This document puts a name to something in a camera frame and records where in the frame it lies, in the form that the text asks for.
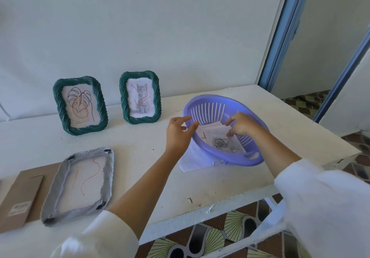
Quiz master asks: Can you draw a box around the person's right hand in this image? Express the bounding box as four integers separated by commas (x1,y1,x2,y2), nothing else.
225,112,265,138

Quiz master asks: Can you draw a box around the blue door frame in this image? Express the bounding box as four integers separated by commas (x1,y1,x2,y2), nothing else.
258,0,316,92

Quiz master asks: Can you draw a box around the grey picture frame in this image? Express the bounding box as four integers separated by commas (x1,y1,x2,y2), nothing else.
40,147,115,227

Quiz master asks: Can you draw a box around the white paper sheet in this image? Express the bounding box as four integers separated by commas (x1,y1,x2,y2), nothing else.
178,139,215,173

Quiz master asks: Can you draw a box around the blue door edge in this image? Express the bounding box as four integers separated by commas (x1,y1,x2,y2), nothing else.
313,25,370,123

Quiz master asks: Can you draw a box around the person's right forearm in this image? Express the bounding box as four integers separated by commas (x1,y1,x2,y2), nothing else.
252,124,370,258

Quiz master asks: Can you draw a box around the brown cardboard frame backing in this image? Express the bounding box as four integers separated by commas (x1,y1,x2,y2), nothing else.
0,163,63,234

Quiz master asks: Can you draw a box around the person's left forearm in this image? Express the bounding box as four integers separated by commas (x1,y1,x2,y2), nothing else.
50,149,186,258

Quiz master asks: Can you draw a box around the purple plastic colander basket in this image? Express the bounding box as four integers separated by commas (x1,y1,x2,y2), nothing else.
183,94,270,167

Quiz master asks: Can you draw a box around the green frame with cat picture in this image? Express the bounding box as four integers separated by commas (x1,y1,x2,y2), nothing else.
119,71,162,125

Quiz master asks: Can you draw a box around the green frame with leaf drawing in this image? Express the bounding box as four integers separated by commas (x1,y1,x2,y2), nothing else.
53,76,109,136

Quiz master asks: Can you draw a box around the person's left hand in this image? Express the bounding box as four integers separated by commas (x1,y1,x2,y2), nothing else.
165,116,199,159

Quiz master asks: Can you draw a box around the white rose drawing sheet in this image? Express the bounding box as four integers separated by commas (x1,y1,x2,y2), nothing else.
197,123,246,153

